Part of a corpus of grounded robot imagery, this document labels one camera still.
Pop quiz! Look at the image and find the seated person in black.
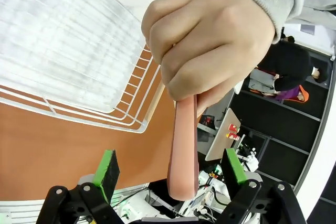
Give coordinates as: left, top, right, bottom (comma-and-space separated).
258, 35, 313, 97

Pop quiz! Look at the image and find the beige small side table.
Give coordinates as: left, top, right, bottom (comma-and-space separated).
204, 108, 242, 162

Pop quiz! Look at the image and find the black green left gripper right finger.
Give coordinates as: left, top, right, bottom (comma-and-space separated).
214, 147, 308, 224

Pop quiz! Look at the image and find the orange garment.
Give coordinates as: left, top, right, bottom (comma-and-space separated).
298, 84, 311, 104

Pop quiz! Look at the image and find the pink plastic tool handle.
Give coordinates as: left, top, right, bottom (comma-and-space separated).
167, 94, 201, 201

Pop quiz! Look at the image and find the person's bare hand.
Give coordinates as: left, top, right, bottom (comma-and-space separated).
141, 0, 276, 116

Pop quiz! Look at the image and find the white wire dish rack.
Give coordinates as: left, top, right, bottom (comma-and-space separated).
0, 42, 162, 133

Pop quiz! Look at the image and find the translucent white ribbed tray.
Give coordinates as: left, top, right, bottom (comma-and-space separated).
0, 0, 148, 114

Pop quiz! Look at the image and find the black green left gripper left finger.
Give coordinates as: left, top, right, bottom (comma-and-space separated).
36, 149, 124, 224

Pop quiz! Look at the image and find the purple garment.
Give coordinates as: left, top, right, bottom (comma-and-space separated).
274, 84, 302, 101

